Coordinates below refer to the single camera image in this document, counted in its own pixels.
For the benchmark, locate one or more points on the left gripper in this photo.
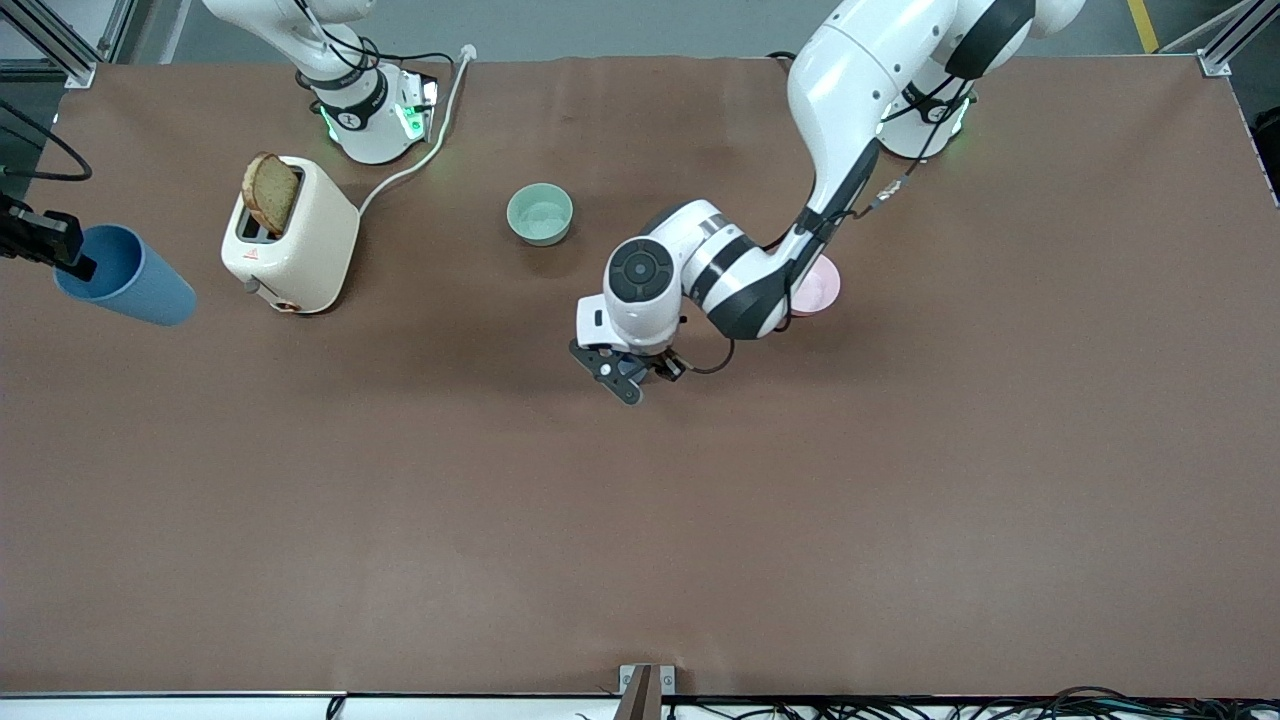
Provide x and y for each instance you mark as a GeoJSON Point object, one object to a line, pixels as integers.
{"type": "Point", "coordinates": [662, 360]}

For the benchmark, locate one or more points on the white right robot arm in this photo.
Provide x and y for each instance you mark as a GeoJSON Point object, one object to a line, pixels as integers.
{"type": "Point", "coordinates": [370, 130]}

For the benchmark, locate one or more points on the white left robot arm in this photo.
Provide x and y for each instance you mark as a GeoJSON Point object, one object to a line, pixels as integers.
{"type": "Point", "coordinates": [860, 80]}

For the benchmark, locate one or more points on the brown table mat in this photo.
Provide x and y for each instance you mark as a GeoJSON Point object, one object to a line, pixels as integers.
{"type": "Point", "coordinates": [640, 500]}

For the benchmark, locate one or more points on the mint green bowl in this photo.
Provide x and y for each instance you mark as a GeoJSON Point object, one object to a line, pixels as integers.
{"type": "Point", "coordinates": [540, 215]}

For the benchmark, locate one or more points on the pale pink bowl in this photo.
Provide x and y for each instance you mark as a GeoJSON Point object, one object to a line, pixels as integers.
{"type": "Point", "coordinates": [820, 290]}

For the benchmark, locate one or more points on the brown bread slice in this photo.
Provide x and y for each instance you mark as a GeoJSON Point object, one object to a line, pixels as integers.
{"type": "Point", "coordinates": [270, 195]}

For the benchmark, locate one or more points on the cream white toaster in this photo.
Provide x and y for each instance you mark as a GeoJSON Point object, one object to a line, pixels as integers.
{"type": "Point", "coordinates": [310, 250]}

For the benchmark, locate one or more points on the aluminium frame profile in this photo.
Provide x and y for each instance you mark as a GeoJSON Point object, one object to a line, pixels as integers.
{"type": "Point", "coordinates": [60, 50]}
{"type": "Point", "coordinates": [1215, 62]}

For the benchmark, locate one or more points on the metal mounting bracket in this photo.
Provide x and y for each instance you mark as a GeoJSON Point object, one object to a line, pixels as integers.
{"type": "Point", "coordinates": [647, 690]}

